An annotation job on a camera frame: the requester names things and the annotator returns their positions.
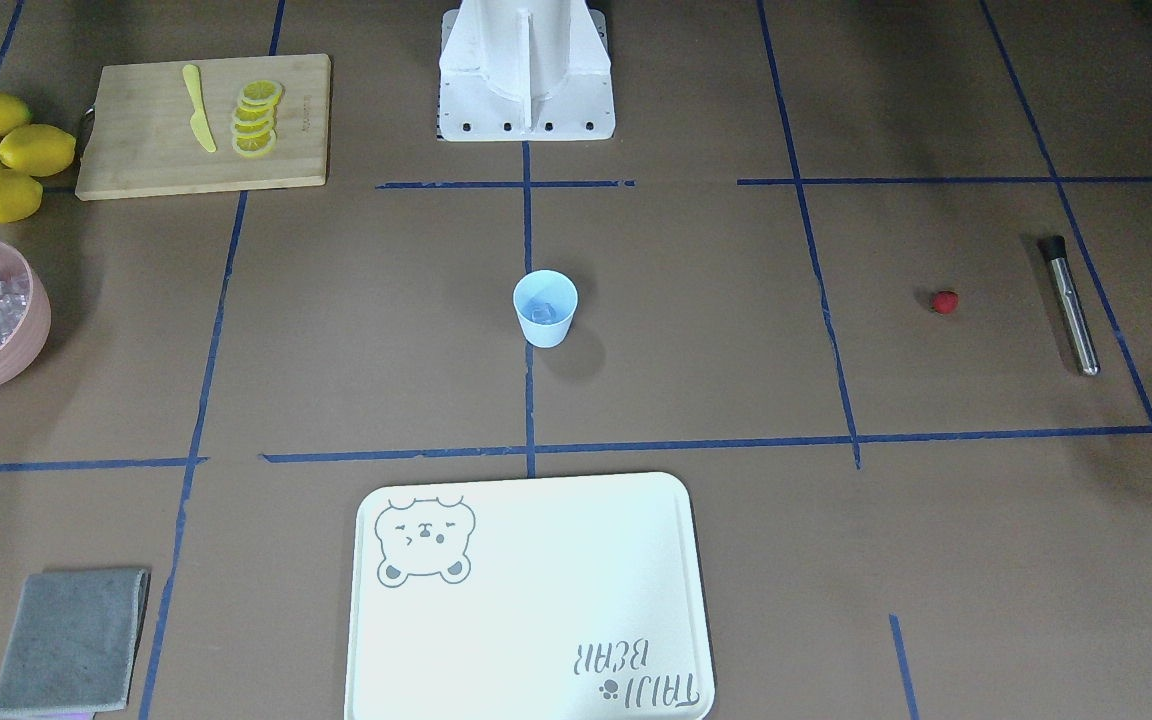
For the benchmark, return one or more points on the clear ice cube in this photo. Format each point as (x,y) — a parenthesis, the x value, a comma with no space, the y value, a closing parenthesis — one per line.
(542,314)

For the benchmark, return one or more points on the light blue plastic cup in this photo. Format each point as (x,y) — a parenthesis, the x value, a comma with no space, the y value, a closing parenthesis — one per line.
(545,301)

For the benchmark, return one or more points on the whole lemon bottom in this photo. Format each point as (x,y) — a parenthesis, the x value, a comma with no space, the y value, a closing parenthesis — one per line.
(20,195)

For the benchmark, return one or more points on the bamboo cutting board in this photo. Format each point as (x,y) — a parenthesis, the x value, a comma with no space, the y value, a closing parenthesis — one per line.
(141,144)

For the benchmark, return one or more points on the yellow plastic knife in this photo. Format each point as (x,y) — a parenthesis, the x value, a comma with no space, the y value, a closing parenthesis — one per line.
(198,122)

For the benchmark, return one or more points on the grey folded cloth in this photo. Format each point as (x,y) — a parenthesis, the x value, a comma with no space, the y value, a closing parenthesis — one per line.
(73,643)

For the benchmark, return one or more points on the lemon slices row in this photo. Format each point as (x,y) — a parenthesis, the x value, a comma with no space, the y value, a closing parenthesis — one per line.
(253,121)

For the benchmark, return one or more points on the cream bear serving tray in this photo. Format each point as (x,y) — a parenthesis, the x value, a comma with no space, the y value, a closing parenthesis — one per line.
(545,598)

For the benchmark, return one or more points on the red strawberry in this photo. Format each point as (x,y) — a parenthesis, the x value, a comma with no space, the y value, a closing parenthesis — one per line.
(945,302)

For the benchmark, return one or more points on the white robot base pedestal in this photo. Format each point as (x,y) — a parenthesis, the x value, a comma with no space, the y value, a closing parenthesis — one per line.
(515,71)

